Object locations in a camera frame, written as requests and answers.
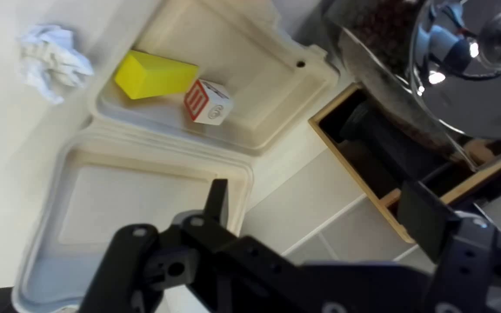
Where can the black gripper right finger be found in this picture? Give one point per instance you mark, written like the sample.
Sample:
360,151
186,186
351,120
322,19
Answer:
430,226

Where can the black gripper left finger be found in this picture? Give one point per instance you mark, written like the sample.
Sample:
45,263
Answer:
217,202

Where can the wooden cube red print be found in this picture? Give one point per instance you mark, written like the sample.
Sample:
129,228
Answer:
212,106

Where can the beige clamshell tray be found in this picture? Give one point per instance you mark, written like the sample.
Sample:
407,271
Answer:
146,197

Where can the wooden box holder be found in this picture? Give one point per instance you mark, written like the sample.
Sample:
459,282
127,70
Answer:
346,153

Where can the yellow block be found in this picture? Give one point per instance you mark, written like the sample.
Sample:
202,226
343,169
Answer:
151,75

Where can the shiny metal pot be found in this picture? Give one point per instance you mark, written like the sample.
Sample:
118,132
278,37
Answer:
477,70

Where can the crumpled white tissue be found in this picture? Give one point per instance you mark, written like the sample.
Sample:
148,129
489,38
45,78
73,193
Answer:
52,61

